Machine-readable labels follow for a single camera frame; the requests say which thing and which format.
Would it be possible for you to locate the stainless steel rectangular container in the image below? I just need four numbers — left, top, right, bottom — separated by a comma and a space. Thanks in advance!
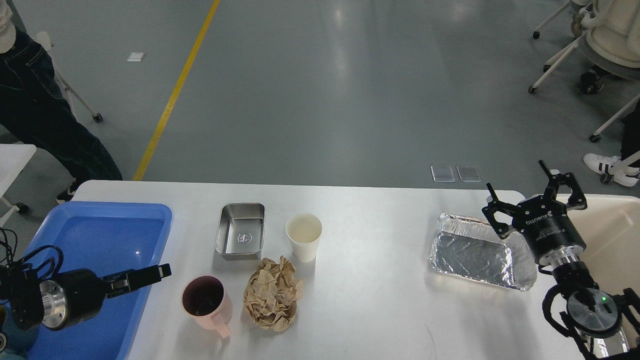
215, 202, 266, 261

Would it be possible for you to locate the white paper cup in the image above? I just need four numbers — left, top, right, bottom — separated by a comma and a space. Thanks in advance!
285, 213, 323, 263

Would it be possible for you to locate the white black sneaker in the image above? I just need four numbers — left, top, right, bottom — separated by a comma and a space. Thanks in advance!
582, 153, 639, 187

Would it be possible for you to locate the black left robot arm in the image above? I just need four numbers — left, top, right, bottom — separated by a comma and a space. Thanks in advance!
1, 225, 172, 360

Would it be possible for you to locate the white office chair right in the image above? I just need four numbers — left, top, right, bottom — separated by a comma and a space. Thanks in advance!
528, 0, 640, 143

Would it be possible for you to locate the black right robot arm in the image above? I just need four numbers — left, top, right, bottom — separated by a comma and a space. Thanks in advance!
482, 160, 639, 360

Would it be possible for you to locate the blue plastic tray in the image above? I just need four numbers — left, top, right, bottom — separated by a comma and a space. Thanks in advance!
26, 201, 173, 360

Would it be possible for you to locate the aluminium foil tray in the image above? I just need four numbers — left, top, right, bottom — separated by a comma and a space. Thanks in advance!
428, 212, 538, 292

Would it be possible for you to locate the pink mug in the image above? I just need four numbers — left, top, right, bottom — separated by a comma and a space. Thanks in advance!
181, 275, 233, 338

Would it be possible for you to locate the floor outlet cover left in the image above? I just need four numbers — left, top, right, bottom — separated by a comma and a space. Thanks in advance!
430, 165, 456, 183

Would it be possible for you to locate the floor outlet cover right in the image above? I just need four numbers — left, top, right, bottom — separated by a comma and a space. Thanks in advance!
455, 164, 482, 182

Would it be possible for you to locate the beige plastic bin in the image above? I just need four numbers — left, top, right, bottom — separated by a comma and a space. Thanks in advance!
545, 194, 640, 360

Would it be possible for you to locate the white office chair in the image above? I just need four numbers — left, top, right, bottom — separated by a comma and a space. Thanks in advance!
528, 0, 640, 143
34, 30, 104, 123

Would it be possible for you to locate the white office chair left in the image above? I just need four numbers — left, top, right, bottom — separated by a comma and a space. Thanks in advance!
34, 30, 104, 123

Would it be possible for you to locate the white side table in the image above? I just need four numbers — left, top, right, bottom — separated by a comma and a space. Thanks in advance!
0, 143, 37, 227

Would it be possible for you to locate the crumpled brown paper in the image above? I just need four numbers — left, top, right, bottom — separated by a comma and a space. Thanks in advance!
243, 256, 306, 333

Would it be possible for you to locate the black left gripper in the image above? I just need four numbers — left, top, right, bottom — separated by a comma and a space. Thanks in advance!
39, 264, 172, 331

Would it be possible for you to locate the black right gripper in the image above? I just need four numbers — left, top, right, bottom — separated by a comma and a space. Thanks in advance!
482, 160, 588, 266

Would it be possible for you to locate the floor outlet cover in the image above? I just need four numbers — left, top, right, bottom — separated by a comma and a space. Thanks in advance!
455, 164, 482, 182
430, 165, 456, 183

